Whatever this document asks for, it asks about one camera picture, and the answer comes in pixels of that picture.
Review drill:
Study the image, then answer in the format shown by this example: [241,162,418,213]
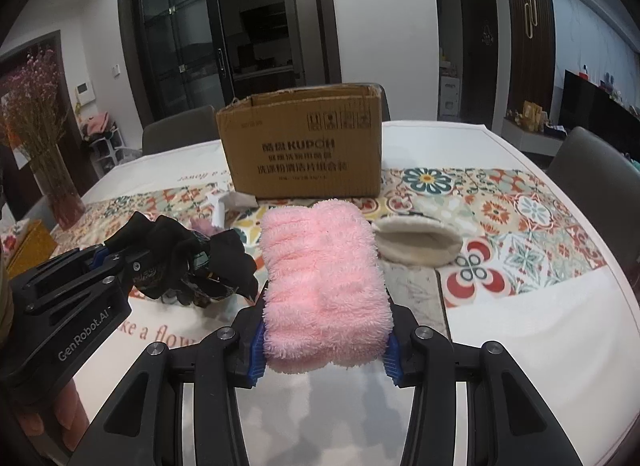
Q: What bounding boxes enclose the cream fleece pouch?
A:
[372,215,463,267]

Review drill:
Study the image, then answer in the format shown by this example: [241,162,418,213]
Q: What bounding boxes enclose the brown cardboard box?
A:
[216,83,384,199]

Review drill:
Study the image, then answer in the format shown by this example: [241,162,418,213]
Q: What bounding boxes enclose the white tv cabinet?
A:
[501,119,563,157]

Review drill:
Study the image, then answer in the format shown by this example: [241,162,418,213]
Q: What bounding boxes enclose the person left hand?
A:
[14,379,89,451]

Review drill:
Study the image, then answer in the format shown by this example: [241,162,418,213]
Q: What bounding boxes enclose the grey chair far left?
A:
[142,105,220,156]

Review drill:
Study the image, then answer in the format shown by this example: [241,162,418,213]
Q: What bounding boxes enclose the patterned white tablecloth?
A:
[1,120,639,465]

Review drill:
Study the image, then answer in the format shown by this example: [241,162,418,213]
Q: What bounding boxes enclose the glass vase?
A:
[30,145,86,231]

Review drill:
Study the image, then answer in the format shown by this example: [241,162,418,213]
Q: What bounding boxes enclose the grey chair far middle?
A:
[372,83,390,122]

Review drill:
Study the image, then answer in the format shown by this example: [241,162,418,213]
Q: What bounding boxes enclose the dark wooden door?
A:
[460,0,499,129]

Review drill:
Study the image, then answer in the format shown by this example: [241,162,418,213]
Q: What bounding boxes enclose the grey floral fabric pouch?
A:
[381,260,450,338]

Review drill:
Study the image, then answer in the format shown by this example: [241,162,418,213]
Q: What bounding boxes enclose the grey chair right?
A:
[547,127,640,293]

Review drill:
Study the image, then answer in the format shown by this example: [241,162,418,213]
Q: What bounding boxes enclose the yellow woven box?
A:
[1,219,58,278]

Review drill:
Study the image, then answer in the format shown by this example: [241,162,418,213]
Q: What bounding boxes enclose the grey chair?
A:
[142,105,220,156]
[372,83,390,122]
[547,127,640,293]

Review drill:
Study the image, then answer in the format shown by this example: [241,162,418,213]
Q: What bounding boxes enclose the white shoe rack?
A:
[80,112,142,177]

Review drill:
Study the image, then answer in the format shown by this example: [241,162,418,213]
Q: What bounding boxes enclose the glass sliding door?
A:
[117,0,342,126]

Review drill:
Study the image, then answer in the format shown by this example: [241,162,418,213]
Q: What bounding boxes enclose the black patterned scarf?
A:
[104,212,258,307]

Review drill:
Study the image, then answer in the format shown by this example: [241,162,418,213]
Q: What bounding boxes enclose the pink dried flowers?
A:
[1,48,66,170]

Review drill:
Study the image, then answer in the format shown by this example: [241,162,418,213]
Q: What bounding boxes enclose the pink fluffy towel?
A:
[259,199,393,374]

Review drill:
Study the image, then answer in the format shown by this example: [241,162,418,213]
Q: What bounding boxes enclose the white crumpled paper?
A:
[206,191,258,229]

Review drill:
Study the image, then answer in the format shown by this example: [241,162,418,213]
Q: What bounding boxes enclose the black television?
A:
[559,70,640,161]

